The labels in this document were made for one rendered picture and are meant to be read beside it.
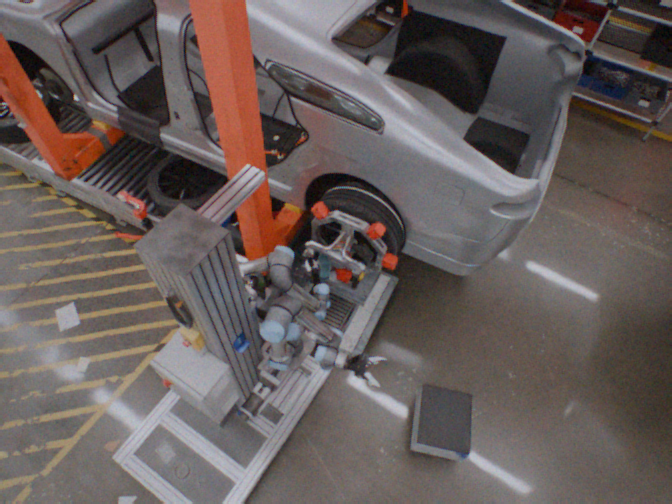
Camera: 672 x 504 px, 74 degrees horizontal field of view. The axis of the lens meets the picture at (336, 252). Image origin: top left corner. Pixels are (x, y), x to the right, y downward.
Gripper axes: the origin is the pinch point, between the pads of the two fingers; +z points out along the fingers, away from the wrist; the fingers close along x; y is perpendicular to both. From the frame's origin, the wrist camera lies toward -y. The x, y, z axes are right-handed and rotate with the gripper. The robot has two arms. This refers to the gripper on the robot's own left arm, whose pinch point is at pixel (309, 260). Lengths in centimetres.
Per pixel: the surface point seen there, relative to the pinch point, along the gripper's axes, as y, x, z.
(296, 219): 15, 3, 49
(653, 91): 48, 443, 138
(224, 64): -141, -31, 17
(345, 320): 75, 24, -17
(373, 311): 82, 51, -13
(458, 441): 49, 61, -130
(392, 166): -68, 53, 7
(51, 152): -3, -165, 152
